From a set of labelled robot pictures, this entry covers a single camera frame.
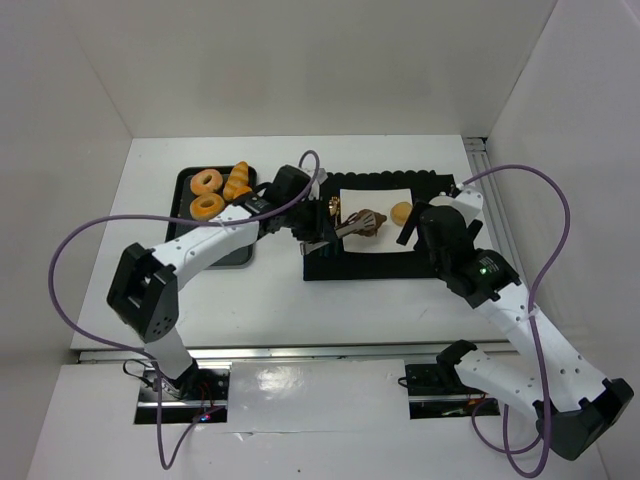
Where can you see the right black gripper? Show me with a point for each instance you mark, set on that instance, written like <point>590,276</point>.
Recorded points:
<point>420,220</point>

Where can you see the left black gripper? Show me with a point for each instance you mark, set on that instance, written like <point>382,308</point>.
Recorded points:
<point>323,228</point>

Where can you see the small tan round bun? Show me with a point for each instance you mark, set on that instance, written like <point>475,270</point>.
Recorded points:
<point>400,213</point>

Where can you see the brown chocolate bread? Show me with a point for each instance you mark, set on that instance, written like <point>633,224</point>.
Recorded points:
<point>366,222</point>

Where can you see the metal tongs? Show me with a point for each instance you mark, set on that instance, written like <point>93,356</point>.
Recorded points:
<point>340,231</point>

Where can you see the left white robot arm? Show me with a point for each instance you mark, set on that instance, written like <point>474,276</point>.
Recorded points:
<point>144,292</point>

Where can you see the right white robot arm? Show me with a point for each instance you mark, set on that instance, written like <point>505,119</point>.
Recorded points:
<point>571,402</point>

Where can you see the long bread loaf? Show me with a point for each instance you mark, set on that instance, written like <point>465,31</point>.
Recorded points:
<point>238,177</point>

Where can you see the white cup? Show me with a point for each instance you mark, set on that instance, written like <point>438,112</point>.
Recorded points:
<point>441,201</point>

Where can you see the white square plate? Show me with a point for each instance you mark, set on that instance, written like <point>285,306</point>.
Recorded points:
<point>380,201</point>

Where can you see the black placemat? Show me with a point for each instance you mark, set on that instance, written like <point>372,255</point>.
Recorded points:
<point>333,263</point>

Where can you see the round orange bun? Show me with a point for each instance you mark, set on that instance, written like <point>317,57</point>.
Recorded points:
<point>240,191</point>

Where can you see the lower glazed donut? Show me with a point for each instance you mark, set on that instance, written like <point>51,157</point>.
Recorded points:
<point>207,206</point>

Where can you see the glazed donut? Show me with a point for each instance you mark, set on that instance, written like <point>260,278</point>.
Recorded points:
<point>207,206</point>
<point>206,181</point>

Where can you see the upper glazed donut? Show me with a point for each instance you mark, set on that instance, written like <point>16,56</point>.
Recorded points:
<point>206,181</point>

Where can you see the black baking tray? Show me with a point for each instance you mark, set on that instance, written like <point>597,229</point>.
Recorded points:
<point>180,208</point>

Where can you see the gold spoon dark handle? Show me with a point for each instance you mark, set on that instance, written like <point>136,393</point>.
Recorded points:
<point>334,206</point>

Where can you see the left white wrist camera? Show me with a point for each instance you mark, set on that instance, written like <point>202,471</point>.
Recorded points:
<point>321,176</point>

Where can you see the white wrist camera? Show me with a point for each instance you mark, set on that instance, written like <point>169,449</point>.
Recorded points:
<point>469,202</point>
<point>321,176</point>

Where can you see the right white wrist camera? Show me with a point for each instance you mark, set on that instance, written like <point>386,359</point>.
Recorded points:
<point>469,202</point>

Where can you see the aluminium rail right side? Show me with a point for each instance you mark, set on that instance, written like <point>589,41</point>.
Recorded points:
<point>496,220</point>

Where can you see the aluminium rail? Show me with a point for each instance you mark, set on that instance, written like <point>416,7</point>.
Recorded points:
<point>302,352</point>
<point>496,220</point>

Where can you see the aluminium rail front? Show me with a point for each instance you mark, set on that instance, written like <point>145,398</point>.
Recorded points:
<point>302,352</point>

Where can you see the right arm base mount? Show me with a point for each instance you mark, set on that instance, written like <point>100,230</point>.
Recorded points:
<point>435,394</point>

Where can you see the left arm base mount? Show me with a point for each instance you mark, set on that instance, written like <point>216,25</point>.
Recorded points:
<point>203,397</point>

